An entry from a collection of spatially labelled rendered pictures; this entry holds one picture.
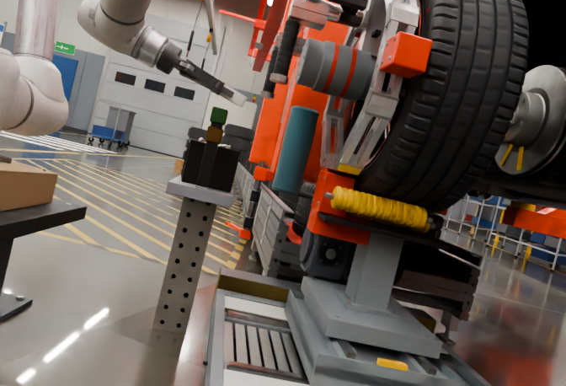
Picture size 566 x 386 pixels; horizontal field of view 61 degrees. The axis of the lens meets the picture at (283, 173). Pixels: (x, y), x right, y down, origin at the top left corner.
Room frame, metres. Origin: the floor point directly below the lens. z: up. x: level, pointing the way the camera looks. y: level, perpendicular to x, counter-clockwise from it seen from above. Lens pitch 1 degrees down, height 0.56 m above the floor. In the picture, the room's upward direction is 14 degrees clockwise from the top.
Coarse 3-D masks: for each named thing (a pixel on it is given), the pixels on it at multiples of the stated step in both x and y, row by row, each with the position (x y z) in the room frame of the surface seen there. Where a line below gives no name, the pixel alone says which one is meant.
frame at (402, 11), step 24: (408, 0) 1.13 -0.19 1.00; (408, 24) 1.08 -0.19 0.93; (384, 72) 1.08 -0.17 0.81; (384, 96) 1.08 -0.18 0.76; (336, 120) 1.57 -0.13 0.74; (360, 120) 1.12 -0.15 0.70; (384, 120) 1.10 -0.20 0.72; (336, 144) 1.51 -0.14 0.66; (336, 168) 1.24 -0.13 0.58; (360, 168) 1.22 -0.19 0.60
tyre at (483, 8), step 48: (432, 0) 1.09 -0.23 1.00; (480, 0) 1.09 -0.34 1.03; (432, 48) 1.03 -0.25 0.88; (480, 48) 1.05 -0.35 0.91; (528, 48) 1.07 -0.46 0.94; (432, 96) 1.04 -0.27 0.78; (480, 96) 1.05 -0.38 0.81; (432, 144) 1.08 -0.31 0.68; (480, 144) 1.09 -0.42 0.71; (384, 192) 1.22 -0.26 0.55; (432, 192) 1.18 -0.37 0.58
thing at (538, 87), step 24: (528, 72) 1.42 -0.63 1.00; (552, 72) 1.31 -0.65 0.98; (528, 96) 1.32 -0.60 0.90; (552, 96) 1.29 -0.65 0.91; (528, 120) 1.30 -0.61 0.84; (552, 120) 1.26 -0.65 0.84; (504, 144) 1.45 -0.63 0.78; (528, 144) 1.33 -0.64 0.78; (552, 144) 1.24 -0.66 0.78; (504, 168) 1.42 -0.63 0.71; (528, 168) 1.31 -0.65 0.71
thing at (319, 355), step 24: (288, 312) 1.49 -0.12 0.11; (312, 336) 1.23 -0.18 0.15; (312, 360) 1.09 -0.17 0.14; (336, 360) 1.07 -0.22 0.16; (360, 360) 1.09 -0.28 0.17; (384, 360) 1.09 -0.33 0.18; (408, 360) 1.18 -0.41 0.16; (432, 360) 1.26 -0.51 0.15; (312, 384) 1.07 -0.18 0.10; (336, 384) 1.07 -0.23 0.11; (360, 384) 1.08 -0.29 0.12; (384, 384) 1.09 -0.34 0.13; (408, 384) 1.09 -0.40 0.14; (432, 384) 1.10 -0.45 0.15; (456, 384) 1.11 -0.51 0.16
